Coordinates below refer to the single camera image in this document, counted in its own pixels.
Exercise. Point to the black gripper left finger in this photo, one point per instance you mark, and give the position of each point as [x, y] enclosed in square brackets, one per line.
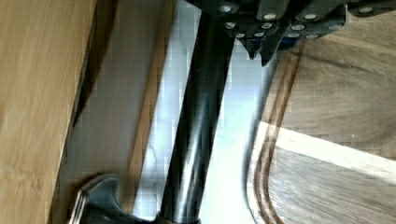
[252, 45]

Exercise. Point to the black paper towel pole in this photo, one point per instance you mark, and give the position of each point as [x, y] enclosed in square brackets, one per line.
[185, 183]

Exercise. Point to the wooden drawer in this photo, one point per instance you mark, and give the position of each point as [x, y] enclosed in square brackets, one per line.
[116, 99]

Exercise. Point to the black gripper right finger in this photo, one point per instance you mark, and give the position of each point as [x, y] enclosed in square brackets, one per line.
[273, 10]

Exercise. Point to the white paper towel roll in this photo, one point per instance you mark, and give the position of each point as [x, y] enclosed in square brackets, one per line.
[325, 149]

